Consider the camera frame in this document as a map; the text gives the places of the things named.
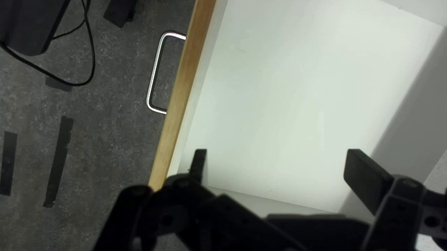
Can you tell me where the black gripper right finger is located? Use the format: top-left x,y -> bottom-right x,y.
342,148 -> 447,251

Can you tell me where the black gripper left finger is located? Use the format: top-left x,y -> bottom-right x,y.
92,148 -> 262,251

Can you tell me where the silver drawer handle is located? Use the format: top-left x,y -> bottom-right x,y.
143,31 -> 188,117

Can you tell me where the wooden front white drawer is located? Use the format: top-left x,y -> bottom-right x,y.
146,0 -> 447,221

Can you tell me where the long black floor tape strip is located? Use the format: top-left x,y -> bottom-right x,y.
41,115 -> 75,210

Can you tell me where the short black floor tape piece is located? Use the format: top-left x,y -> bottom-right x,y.
43,76 -> 73,92

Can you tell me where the black box on floor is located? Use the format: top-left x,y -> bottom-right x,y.
0,0 -> 72,58

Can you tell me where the black floor cable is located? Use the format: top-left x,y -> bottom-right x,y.
0,0 -> 97,88

